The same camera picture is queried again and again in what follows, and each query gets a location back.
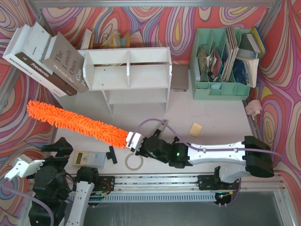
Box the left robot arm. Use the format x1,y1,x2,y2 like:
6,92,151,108
28,137,100,226

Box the blue yellow book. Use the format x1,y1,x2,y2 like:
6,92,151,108
246,26,267,59

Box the grey notebook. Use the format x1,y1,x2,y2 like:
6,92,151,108
171,65,189,90

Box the white Mademoiselle book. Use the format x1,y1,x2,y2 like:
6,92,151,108
3,23,77,97

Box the yellow sticky note pad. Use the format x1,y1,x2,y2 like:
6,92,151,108
189,122,203,137

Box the white paperback book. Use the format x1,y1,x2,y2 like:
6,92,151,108
236,56,259,88

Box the books behind shelf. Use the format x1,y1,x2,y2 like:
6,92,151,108
76,29,130,50

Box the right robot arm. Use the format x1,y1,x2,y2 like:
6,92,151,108
138,136,274,184

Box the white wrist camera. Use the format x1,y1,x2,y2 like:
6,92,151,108
126,132,144,151
4,154,45,181

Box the brown Fredonia book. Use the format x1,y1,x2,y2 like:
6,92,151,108
15,35,77,97

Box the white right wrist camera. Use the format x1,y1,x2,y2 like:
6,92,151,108
126,132,144,151

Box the black T-shaped clip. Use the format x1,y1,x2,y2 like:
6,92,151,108
106,146,118,164

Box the The Lonely Ones book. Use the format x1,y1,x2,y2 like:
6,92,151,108
42,32,88,93

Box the wooden ring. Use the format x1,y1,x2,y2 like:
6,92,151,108
124,152,144,170

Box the black white stapler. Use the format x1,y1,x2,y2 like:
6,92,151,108
153,120,168,137

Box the white wooden bookshelf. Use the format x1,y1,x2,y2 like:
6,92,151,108
79,47,172,113

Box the pink tape dispenser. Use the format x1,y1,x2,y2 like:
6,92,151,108
245,99,262,120

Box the mint green desk organizer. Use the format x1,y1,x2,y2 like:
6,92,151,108
189,27,250,100

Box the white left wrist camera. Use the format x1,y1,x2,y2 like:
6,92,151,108
4,154,45,181

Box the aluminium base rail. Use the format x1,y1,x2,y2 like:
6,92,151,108
100,174,285,193

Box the orange microfiber duster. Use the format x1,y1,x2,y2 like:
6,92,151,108
27,100,128,148

